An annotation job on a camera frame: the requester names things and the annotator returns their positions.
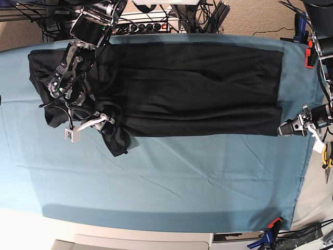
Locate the blue table cloth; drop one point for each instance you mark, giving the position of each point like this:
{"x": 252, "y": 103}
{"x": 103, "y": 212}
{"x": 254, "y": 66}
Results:
{"x": 218, "y": 183}

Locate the black T-shirt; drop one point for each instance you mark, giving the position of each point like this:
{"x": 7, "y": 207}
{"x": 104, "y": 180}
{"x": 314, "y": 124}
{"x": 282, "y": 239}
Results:
{"x": 177, "y": 89}

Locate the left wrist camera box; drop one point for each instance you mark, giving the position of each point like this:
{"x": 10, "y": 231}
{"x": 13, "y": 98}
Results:
{"x": 318, "y": 146}

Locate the blue black clamp top right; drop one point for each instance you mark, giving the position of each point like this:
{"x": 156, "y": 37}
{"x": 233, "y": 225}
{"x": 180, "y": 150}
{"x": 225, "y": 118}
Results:
{"x": 301, "y": 35}

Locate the black power strip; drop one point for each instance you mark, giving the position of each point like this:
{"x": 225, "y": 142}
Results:
{"x": 147, "y": 28}

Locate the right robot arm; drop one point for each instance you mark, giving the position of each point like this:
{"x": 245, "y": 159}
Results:
{"x": 91, "y": 33}

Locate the blue orange clamp bottom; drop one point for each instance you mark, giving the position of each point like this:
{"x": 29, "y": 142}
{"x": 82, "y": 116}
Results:
{"x": 269, "y": 236}

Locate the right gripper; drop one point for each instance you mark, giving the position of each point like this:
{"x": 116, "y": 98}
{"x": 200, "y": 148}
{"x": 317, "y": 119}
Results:
{"x": 85, "y": 112}

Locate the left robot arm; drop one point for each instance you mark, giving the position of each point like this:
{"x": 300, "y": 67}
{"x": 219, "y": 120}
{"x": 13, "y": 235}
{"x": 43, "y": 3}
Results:
{"x": 318, "y": 15}

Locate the yellow handled pliers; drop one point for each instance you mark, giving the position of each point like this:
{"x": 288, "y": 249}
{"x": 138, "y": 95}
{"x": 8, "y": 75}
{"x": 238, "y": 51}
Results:
{"x": 327, "y": 162}

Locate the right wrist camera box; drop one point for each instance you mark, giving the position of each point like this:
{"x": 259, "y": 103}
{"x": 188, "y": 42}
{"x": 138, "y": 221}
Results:
{"x": 72, "y": 134}

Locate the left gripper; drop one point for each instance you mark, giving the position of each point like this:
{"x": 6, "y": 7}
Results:
{"x": 306, "y": 121}

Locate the orange black clamp top right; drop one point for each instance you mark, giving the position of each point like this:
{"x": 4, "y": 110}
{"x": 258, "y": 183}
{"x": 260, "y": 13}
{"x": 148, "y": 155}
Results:
{"x": 310, "y": 55}

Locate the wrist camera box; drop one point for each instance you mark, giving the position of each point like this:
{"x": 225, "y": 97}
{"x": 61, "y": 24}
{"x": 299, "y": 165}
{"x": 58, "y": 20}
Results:
{"x": 318, "y": 146}
{"x": 72, "y": 134}

